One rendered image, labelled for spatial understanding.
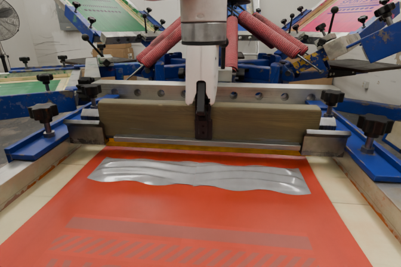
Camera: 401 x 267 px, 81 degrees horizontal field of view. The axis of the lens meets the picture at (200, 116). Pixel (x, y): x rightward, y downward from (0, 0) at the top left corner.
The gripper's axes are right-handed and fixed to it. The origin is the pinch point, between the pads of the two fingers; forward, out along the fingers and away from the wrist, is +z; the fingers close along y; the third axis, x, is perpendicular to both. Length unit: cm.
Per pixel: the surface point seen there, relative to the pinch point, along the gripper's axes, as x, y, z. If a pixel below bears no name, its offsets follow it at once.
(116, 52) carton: -188, -363, 24
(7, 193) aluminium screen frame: -26.2, 17.6, 3.8
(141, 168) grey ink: -10.2, 8.1, 5.1
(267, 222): 9.8, 17.1, 6.0
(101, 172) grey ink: -16.8, 9.5, 5.3
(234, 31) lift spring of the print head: 6, -60, -15
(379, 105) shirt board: 60, -47, 11
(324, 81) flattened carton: 178, -401, 80
